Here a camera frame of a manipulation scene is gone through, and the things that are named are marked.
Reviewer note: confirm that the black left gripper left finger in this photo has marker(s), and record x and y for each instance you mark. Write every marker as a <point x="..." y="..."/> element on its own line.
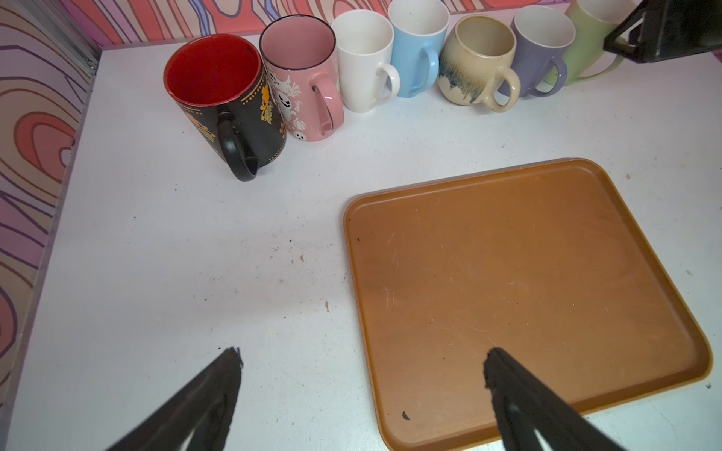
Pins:
<point x="199" y="416"/>

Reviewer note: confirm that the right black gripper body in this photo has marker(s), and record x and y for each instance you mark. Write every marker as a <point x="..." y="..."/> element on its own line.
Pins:
<point x="660" y="30"/>

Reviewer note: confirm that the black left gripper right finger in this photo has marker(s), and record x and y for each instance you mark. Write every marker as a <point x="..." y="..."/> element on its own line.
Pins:
<point x="527" y="410"/>

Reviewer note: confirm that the light green mug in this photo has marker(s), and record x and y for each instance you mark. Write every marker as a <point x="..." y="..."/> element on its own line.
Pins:
<point x="594" y="20"/>

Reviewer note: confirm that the purple mug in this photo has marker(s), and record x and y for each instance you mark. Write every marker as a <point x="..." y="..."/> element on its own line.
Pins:
<point x="543" y="35"/>

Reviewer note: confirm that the beige ceramic teapot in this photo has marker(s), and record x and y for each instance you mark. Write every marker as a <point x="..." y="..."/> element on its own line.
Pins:
<point x="475" y="64"/>

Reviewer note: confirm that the light blue mug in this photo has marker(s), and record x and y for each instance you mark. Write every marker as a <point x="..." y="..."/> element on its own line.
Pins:
<point x="420" y="28"/>

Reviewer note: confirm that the white cream mug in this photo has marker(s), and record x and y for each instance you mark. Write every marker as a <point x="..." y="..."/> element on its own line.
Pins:
<point x="364" y="46"/>

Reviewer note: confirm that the black red mug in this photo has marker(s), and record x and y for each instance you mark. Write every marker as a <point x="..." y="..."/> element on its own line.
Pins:
<point x="221" y="85"/>

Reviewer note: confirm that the pink floral mug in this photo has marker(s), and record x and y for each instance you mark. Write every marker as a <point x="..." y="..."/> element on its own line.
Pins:
<point x="299" y="53"/>

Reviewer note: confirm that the orange brown serving tray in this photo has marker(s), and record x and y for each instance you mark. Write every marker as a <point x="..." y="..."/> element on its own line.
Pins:
<point x="544" y="261"/>

